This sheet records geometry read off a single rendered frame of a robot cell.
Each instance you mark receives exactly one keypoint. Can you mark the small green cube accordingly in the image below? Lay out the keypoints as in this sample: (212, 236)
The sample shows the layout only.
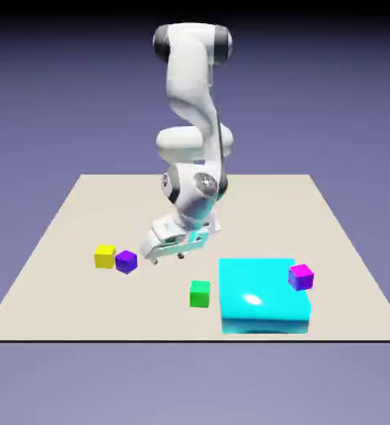
(200, 294)

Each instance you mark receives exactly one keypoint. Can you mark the small yellow cube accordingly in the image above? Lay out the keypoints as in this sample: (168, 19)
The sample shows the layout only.
(104, 256)

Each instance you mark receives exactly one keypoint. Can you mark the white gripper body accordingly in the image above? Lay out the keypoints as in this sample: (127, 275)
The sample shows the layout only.
(168, 245)

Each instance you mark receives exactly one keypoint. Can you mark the small magenta cube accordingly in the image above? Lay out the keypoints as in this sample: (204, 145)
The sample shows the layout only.
(301, 277)

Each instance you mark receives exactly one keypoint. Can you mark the large cyan box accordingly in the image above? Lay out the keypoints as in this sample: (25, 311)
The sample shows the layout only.
(261, 295)

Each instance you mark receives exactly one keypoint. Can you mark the small purple cube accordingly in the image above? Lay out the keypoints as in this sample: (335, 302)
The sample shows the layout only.
(126, 262)

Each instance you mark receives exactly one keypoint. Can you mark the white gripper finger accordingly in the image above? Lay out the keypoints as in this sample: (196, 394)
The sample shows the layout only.
(181, 255)
(154, 261)

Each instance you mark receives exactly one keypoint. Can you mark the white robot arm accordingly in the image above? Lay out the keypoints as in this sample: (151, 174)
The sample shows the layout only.
(188, 99)

